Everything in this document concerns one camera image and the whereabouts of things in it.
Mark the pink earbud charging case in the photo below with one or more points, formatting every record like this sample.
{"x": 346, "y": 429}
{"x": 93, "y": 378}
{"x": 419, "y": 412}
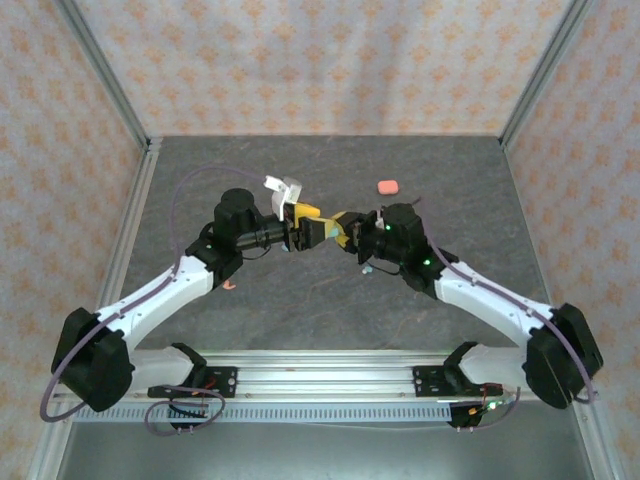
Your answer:
{"x": 388, "y": 187}

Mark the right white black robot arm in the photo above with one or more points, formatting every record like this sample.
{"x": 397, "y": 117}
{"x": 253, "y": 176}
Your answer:
{"x": 480, "y": 300}

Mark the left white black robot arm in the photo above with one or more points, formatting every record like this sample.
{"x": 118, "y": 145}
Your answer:
{"x": 150, "y": 300}

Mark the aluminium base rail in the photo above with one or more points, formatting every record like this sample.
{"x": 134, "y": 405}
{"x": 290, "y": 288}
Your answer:
{"x": 325, "y": 375}

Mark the aluminium frame post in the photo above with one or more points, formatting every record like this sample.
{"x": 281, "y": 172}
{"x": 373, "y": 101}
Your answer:
{"x": 547, "y": 67}
{"x": 102, "y": 67}

